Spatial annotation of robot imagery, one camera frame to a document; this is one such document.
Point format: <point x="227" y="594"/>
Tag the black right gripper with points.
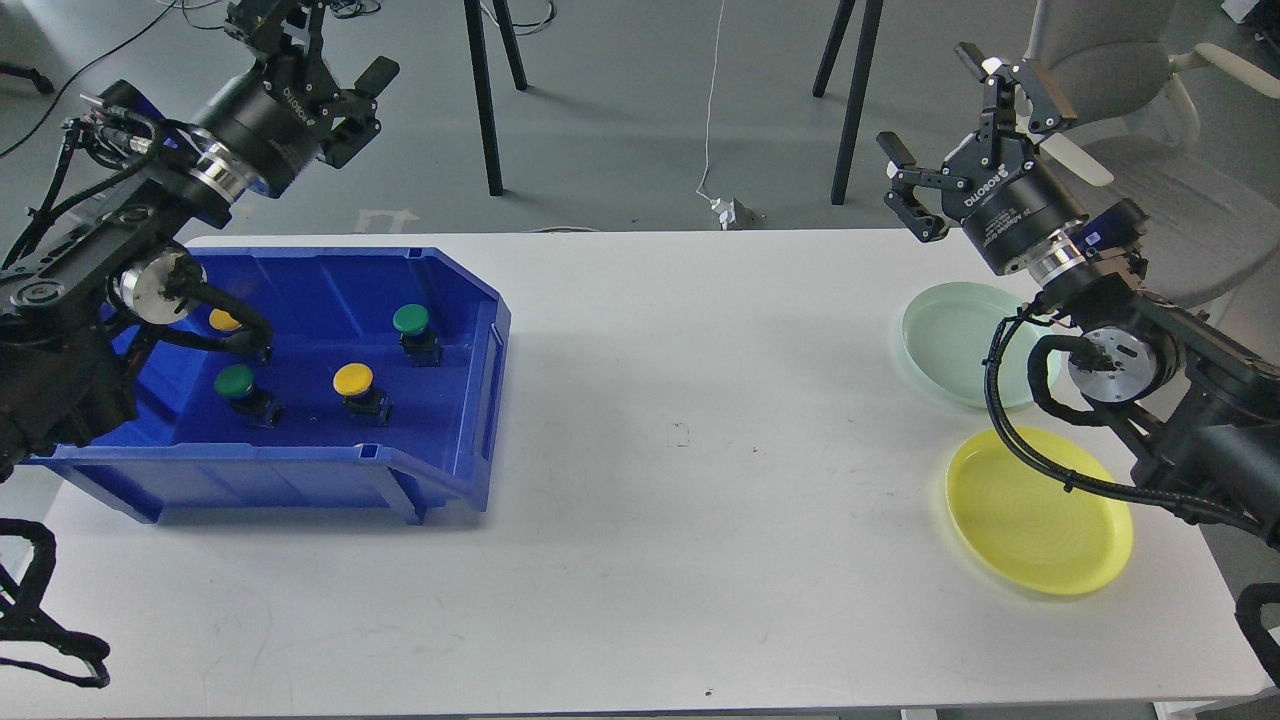
<point x="1012" y="202"/>

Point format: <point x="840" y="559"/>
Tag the light green plate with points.
<point x="946" y="331"/>

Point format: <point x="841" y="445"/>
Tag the blue plastic bin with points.
<point x="328" y="307"/>

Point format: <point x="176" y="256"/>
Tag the white power adapter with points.
<point x="732" y="215"/>

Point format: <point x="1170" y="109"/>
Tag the grey office chair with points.
<point x="1207" y="233"/>

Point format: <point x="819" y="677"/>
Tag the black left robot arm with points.
<point x="98" y="279"/>

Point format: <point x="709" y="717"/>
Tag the black stand leg right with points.
<point x="871" y="16"/>

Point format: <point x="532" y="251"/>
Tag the yellow button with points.
<point x="364" y="402"/>
<point x="223" y="322"/>

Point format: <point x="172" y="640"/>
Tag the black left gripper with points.
<point x="288" y="110"/>

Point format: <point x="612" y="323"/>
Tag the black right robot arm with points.
<point x="1197" y="410"/>

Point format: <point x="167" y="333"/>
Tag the green button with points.
<point x="254" y="404"/>
<point x="416" y="336"/>

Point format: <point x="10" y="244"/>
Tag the yellow plate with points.
<point x="1026" y="529"/>

